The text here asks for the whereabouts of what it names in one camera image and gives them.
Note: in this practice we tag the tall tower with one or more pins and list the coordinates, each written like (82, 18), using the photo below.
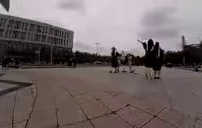
(183, 43)

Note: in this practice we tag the group of people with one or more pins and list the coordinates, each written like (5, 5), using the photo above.
(129, 60)

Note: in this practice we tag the long grey building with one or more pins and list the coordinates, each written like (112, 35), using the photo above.
(29, 36)

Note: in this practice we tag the grey paved plaza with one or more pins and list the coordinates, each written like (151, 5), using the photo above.
(99, 93)

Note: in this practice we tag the person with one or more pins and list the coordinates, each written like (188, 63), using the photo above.
(114, 58)
(158, 57)
(74, 62)
(149, 54)

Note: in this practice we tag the row of trees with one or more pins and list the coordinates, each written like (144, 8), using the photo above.
(89, 57)

